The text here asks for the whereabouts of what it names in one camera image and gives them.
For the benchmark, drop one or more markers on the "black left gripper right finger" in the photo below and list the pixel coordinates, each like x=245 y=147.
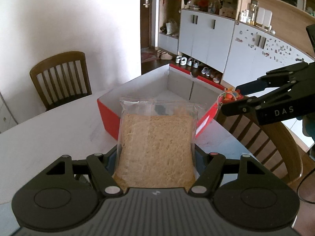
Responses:
x=244 y=192

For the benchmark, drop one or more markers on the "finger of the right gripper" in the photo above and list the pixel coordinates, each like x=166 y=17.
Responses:
x=288 y=75
x=243 y=106

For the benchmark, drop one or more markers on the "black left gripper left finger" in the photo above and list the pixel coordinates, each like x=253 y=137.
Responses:
x=67 y=193

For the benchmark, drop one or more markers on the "orange red keychain charm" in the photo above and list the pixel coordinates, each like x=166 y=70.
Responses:
x=228 y=96

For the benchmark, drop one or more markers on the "bagged bread slice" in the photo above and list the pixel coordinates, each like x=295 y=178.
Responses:
x=156 y=144

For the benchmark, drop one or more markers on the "white cabinet with stickers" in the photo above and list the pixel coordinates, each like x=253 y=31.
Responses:
x=253 y=52

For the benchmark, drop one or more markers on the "brown wooden chair right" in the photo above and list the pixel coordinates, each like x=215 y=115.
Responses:
x=272 y=145

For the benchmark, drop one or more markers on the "brown wooden chair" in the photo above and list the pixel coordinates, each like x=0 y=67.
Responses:
x=61 y=79
x=272 y=145

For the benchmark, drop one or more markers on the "white shoe cabinet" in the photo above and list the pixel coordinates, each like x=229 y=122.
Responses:
x=205 y=37

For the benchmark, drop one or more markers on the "red cardboard shoe box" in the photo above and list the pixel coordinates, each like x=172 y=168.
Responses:
x=164 y=83

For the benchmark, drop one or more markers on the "small white side cabinet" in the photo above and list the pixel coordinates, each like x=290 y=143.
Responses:
x=7 y=120

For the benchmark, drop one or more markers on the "brown wooden chair left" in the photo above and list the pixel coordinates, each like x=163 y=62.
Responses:
x=61 y=79

